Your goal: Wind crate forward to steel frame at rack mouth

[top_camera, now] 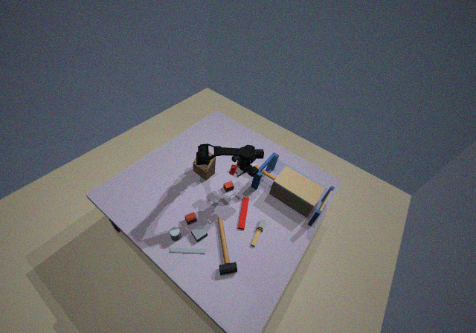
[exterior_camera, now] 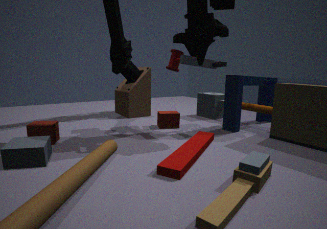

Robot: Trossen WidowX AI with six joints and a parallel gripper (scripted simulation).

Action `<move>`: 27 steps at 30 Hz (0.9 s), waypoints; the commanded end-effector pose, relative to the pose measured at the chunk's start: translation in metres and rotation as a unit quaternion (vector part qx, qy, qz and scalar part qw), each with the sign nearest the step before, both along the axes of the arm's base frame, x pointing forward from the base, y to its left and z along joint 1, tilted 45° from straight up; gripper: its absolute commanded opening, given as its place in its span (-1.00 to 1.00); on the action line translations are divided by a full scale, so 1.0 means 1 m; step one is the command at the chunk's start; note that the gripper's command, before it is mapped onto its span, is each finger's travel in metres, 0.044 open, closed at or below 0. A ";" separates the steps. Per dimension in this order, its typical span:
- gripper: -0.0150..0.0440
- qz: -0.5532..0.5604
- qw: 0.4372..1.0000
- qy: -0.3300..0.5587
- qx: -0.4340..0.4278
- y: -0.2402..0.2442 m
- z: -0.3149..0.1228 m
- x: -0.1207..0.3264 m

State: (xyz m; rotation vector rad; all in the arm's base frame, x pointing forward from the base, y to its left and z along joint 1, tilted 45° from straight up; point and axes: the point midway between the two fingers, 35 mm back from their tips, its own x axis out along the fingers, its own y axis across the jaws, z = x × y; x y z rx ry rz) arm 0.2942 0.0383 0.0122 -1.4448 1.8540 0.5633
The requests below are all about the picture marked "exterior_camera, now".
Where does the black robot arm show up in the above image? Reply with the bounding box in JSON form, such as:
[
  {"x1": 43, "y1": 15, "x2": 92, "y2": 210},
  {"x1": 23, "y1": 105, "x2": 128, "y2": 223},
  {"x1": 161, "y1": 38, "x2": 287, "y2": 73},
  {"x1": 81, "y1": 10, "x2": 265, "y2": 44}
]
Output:
[{"x1": 103, "y1": 0, "x2": 235, "y2": 84}]

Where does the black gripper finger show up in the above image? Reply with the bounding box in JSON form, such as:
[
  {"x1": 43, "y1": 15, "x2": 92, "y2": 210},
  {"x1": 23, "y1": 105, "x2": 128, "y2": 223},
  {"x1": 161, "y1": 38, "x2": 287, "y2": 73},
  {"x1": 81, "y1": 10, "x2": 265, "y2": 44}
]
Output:
[
  {"x1": 193, "y1": 38, "x2": 215, "y2": 65},
  {"x1": 182, "y1": 41, "x2": 197, "y2": 57}
]

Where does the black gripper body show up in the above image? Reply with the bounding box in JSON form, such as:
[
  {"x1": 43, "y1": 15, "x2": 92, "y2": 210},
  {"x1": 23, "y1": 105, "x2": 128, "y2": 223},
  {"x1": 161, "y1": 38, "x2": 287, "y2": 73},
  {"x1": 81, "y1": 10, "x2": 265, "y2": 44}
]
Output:
[{"x1": 173, "y1": 8, "x2": 229, "y2": 43}]

